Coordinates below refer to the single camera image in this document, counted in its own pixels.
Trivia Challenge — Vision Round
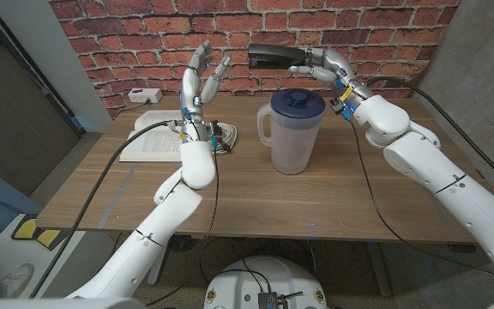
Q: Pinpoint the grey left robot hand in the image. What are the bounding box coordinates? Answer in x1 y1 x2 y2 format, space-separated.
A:
179 39 232 143

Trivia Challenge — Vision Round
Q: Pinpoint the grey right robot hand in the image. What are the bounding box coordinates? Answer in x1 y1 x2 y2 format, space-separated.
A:
288 46 375 113

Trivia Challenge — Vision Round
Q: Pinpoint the black stapler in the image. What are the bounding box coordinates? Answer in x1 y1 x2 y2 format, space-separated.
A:
247 43 309 70

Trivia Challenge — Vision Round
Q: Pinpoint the clear pitcher with blue lid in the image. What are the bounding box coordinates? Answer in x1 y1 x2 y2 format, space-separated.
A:
256 88 327 176

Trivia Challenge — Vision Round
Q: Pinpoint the open paperback book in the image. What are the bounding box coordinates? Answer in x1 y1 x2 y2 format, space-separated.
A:
118 109 186 164

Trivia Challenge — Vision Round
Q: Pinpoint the white power strip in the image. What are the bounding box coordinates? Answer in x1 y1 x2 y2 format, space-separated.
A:
127 88 164 105

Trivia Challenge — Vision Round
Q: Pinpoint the red brick printed backdrop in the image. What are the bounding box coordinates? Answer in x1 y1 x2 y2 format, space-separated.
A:
49 0 462 119

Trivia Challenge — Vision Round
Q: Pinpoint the grey tape strip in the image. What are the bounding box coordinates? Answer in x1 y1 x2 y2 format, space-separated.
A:
95 161 140 231

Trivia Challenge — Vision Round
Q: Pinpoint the dark wooden door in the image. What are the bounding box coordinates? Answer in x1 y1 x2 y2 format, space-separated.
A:
0 6 81 197

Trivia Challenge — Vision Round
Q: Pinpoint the white table leg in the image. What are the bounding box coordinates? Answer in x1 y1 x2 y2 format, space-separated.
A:
147 242 167 287

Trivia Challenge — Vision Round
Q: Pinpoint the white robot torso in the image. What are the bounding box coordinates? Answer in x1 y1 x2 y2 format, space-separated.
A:
203 255 328 309

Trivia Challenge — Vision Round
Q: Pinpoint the grey table leg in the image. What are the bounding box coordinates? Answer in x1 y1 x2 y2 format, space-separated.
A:
364 240 392 298

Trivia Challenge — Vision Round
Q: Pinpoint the white sneaker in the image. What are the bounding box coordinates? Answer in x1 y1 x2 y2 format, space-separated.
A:
0 263 35 298

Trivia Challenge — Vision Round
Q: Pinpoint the coiled white USB cable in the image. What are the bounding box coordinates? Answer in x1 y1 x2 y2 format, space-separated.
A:
210 122 238 155

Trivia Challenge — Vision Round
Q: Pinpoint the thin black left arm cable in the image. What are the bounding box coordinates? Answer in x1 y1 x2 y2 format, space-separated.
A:
146 145 220 308

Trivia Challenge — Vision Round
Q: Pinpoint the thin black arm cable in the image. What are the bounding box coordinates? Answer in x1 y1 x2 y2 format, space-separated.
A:
348 119 494 287
146 145 220 308

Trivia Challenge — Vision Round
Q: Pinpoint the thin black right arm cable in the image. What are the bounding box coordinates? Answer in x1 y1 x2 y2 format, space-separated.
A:
348 119 494 287

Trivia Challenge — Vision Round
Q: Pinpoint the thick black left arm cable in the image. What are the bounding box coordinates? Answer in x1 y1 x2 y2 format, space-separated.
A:
27 120 184 300

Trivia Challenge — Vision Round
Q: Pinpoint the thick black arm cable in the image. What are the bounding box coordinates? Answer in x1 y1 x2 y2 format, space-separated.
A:
364 76 494 197
27 120 184 300

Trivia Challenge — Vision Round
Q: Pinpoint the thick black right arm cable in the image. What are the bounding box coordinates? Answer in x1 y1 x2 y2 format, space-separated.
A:
364 76 494 197

